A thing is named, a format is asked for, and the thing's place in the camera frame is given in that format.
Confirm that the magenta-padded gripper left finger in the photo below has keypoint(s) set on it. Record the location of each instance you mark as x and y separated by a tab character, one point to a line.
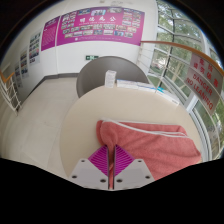
95	171

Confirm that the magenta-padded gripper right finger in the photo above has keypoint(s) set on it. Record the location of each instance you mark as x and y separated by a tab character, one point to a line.
128	171

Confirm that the pink towel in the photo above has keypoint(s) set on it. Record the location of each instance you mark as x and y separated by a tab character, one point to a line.
153	146

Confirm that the flat white and blue box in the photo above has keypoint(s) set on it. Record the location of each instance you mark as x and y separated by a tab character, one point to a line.
168	96

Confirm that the small upright white box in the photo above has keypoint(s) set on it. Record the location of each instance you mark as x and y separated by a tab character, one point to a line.
110	79

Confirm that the grey round-backed chair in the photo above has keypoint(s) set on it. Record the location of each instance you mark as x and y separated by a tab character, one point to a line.
93	73

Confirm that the green exit sign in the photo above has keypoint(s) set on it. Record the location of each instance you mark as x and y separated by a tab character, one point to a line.
92	57

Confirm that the white railing with orange top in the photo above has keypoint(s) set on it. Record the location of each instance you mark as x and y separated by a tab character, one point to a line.
10	95

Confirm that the red-lettered warning sign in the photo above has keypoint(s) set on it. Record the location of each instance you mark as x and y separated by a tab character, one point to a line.
203	83

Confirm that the long orange handrail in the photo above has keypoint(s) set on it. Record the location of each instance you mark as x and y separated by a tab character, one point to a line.
180	45

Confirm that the row of white photo boards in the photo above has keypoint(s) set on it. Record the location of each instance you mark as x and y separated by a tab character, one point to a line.
34	48

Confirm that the narrow magenta wall poster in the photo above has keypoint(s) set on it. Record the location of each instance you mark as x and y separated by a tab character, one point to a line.
50	33

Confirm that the large magenta wall poster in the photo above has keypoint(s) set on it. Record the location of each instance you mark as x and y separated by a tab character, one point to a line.
100	26

